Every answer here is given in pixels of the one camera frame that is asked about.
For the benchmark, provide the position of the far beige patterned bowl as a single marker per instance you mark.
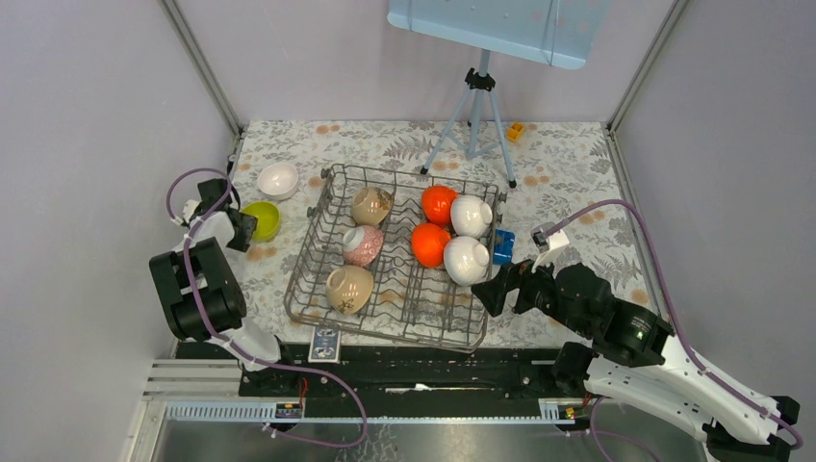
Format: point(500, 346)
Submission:
point(370, 206)

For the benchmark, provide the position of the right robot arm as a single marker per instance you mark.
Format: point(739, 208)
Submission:
point(636, 357)

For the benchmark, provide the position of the near orange bowl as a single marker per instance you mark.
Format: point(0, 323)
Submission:
point(428, 242)

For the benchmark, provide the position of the white ribbed bowl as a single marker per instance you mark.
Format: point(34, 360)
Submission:
point(470, 216)
point(466, 260)

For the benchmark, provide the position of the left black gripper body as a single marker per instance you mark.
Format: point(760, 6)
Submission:
point(240, 241)

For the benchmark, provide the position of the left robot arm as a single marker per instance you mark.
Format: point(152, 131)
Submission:
point(200, 295)

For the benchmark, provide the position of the blue toy block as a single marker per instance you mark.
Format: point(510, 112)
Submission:
point(503, 247)

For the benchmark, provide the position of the orange bowl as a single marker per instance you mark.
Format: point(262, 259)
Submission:
point(436, 202)
point(428, 242)

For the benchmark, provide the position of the orange toy block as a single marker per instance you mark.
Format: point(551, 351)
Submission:
point(515, 131)

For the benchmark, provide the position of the grey wire dish rack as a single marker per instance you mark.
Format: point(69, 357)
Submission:
point(409, 303)

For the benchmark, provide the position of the near beige patterned bowl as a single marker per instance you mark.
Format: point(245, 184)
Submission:
point(348, 288)

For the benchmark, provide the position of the yellow-green bowl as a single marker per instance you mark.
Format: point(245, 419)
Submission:
point(268, 220)

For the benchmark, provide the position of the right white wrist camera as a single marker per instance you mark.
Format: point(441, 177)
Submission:
point(551, 241)

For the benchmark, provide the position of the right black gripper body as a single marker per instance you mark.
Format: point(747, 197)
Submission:
point(533, 289)

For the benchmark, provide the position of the blue playing card box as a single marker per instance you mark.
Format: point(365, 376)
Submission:
point(325, 346)

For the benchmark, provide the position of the beige patterned bowl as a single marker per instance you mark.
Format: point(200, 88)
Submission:
point(348, 288)
point(370, 206)

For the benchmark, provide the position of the light blue board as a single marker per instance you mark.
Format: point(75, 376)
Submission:
point(552, 32)

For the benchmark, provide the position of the floral tablecloth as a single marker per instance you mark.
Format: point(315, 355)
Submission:
point(562, 169)

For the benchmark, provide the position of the light blue tripod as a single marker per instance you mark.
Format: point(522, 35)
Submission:
point(479, 86)

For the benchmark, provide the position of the far orange bowl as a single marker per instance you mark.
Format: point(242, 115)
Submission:
point(436, 202)

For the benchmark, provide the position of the pink patterned bowl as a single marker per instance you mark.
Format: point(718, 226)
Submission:
point(361, 245)

